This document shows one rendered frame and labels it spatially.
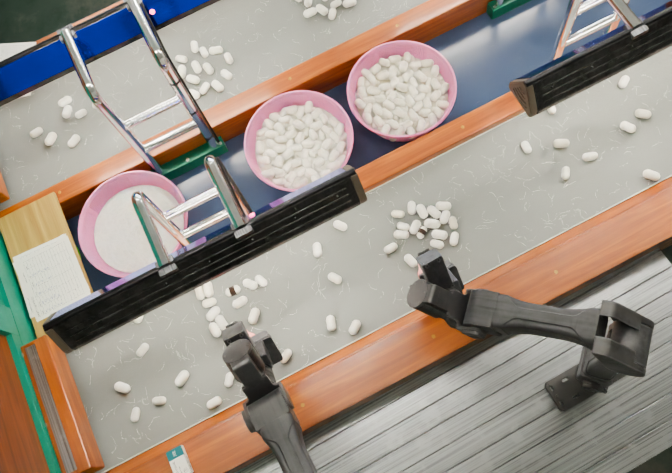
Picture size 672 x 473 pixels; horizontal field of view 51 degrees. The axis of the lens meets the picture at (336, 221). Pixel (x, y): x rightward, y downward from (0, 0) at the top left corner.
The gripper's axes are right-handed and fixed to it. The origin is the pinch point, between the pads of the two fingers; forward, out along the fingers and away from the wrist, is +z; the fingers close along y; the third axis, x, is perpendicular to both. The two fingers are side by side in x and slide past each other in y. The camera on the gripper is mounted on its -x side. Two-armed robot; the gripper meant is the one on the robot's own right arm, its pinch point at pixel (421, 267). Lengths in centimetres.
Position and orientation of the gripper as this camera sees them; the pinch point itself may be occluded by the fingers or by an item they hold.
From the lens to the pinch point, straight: 150.3
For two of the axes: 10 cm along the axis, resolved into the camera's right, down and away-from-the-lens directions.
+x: 3.8, 7.8, 5.0
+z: -2.7, -4.2, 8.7
